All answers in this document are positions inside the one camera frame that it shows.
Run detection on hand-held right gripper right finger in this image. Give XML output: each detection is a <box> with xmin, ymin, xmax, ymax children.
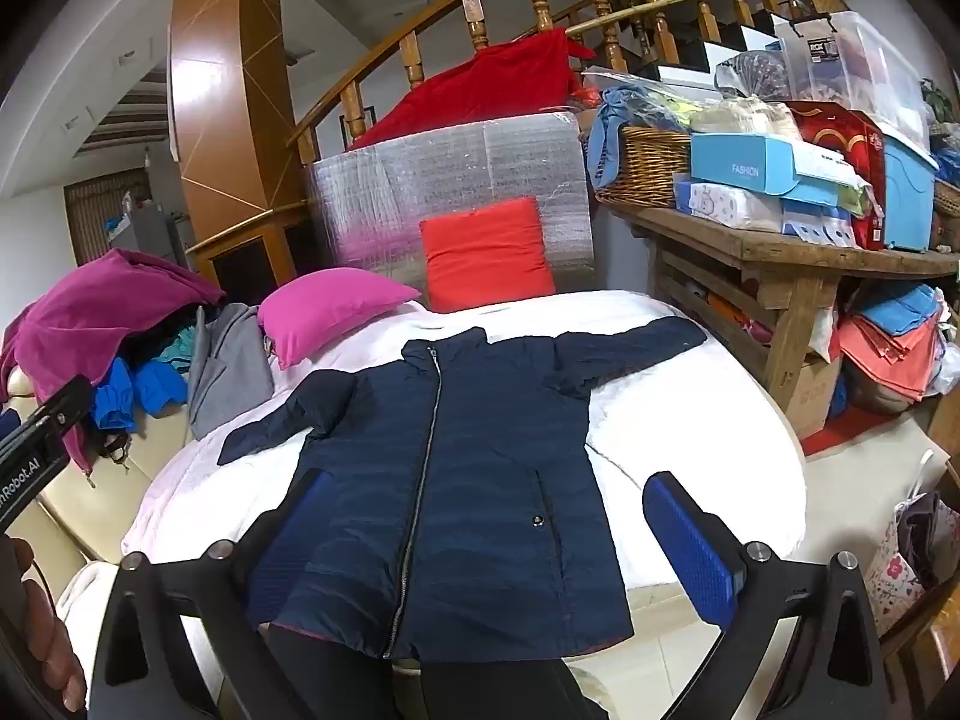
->
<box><xmin>643</xmin><ymin>470</ymin><xmax>890</xmax><ymax>720</ymax></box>

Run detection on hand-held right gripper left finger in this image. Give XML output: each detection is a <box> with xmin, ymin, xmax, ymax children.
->
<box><xmin>88</xmin><ymin>469</ymin><xmax>338</xmax><ymax>720</ymax></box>

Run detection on navy blue zip jacket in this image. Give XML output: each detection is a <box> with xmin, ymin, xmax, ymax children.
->
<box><xmin>217</xmin><ymin>315</ymin><xmax>710</xmax><ymax>665</ymax></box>

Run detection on pile of clothes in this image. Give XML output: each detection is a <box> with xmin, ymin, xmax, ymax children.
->
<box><xmin>0</xmin><ymin>249</ymin><xmax>226</xmax><ymax>492</ymax></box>

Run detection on person's left hand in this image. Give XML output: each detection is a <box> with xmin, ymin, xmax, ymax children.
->
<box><xmin>0</xmin><ymin>538</ymin><xmax>88</xmax><ymax>714</ymax></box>

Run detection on cream sofa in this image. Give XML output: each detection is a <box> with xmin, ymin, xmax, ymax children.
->
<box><xmin>7</xmin><ymin>367</ymin><xmax>196</xmax><ymax>563</ymax></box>

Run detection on white bed blanket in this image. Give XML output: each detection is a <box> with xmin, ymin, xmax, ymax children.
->
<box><xmin>120</xmin><ymin>289</ymin><xmax>807</xmax><ymax>616</ymax></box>

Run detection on bright blue garment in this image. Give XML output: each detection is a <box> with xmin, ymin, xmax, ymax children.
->
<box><xmin>91</xmin><ymin>356</ymin><xmax>188</xmax><ymax>436</ymax></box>

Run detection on grey garment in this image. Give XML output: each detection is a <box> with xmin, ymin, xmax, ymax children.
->
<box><xmin>187</xmin><ymin>304</ymin><xmax>275</xmax><ymax>440</ymax></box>

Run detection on teal garment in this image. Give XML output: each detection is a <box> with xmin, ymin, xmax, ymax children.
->
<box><xmin>161</xmin><ymin>334</ymin><xmax>200</xmax><ymax>376</ymax></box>

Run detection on brown cardboard box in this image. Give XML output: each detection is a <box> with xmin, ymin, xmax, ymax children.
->
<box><xmin>787</xmin><ymin>356</ymin><xmax>845</xmax><ymax>440</ymax></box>

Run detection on red floor mat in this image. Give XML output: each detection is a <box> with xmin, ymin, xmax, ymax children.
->
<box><xmin>801</xmin><ymin>405</ymin><xmax>923</xmax><ymax>458</ymax></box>

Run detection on floral paper bag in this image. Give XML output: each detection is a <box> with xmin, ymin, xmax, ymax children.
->
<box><xmin>862</xmin><ymin>495</ymin><xmax>960</xmax><ymax>635</ymax></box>

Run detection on person's black pants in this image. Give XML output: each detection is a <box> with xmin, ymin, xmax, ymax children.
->
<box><xmin>259</xmin><ymin>619</ymin><xmax>612</xmax><ymax>720</ymax></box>

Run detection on pink pillow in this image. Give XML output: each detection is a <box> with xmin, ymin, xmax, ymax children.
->
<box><xmin>257</xmin><ymin>268</ymin><xmax>422</xmax><ymax>371</ymax></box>

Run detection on wooden lattice door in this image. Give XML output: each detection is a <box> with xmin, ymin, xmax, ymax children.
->
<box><xmin>64</xmin><ymin>169</ymin><xmax>151</xmax><ymax>263</ymax></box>

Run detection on stack of orange cloths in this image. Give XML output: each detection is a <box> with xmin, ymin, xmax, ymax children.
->
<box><xmin>836</xmin><ymin>315</ymin><xmax>946</xmax><ymax>406</ymax></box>

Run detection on wooden table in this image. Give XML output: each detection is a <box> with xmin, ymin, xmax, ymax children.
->
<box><xmin>596</xmin><ymin>199</ymin><xmax>960</xmax><ymax>428</ymax></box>

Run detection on red-orange pillow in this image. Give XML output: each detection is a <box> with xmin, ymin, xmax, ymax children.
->
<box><xmin>418</xmin><ymin>196</ymin><xmax>557</xmax><ymax>314</ymax></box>

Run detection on white printed tissue pack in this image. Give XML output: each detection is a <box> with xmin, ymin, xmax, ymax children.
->
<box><xmin>673</xmin><ymin>174</ymin><xmax>785</xmax><ymax>233</ymax></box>

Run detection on wicker basket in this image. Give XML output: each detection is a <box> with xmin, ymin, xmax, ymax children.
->
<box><xmin>604</xmin><ymin>126</ymin><xmax>695</xmax><ymax>207</ymax></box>

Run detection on blue cardboard box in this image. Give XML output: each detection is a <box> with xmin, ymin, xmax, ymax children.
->
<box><xmin>690</xmin><ymin>131</ymin><xmax>875</xmax><ymax>200</ymax></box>

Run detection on silver foil-wrapped panel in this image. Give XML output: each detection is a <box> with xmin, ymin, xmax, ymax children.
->
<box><xmin>304</xmin><ymin>111</ymin><xmax>597</xmax><ymax>308</ymax></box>

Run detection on wooden column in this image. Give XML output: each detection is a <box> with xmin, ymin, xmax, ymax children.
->
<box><xmin>169</xmin><ymin>0</ymin><xmax>308</xmax><ymax>271</ymax></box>

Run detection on light blue cloth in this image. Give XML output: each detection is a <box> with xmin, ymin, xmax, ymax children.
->
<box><xmin>587</xmin><ymin>86</ymin><xmax>653</xmax><ymax>188</ymax></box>

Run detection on blue plastic bin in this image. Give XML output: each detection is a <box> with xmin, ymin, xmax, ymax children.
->
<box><xmin>881</xmin><ymin>131</ymin><xmax>940</xmax><ymax>252</ymax></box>

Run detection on beige cloth bundle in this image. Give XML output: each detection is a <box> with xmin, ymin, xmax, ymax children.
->
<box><xmin>690</xmin><ymin>94</ymin><xmax>800</xmax><ymax>143</ymax></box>

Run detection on red gift box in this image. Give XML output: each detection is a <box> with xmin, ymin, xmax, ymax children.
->
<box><xmin>784</xmin><ymin>100</ymin><xmax>890</xmax><ymax>250</ymax></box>

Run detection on dotted plastic bag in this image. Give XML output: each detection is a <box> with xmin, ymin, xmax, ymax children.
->
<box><xmin>716</xmin><ymin>51</ymin><xmax>792</xmax><ymax>102</ymax></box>

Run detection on red cloth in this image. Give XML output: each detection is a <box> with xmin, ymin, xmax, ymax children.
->
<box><xmin>349</xmin><ymin>26</ymin><xmax>597</xmax><ymax>151</ymax></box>

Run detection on clear plastic storage box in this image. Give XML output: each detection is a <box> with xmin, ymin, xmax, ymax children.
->
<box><xmin>772</xmin><ymin>11</ymin><xmax>935</xmax><ymax>151</ymax></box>

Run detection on wooden stair railing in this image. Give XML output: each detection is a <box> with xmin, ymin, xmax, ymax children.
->
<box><xmin>289</xmin><ymin>0</ymin><xmax>848</xmax><ymax>166</ymax></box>

